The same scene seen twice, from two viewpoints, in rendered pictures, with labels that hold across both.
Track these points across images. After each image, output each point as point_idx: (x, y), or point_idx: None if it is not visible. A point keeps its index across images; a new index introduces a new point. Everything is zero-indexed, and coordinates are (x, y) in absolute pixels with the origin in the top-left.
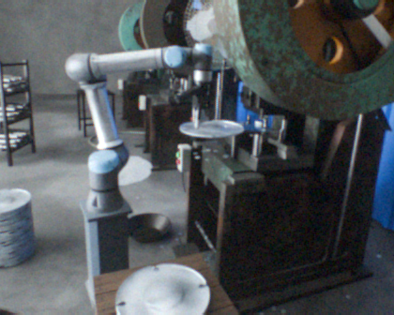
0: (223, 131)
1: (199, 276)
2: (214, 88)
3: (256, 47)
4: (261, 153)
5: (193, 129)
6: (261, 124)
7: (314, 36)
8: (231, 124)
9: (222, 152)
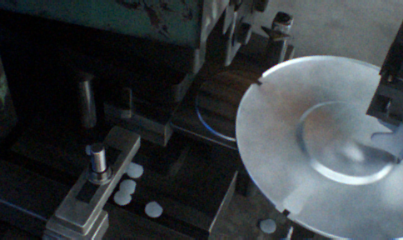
0: (337, 96)
1: None
2: (399, 29)
3: None
4: (245, 63)
5: None
6: (131, 92)
7: None
8: (247, 134)
9: (254, 205)
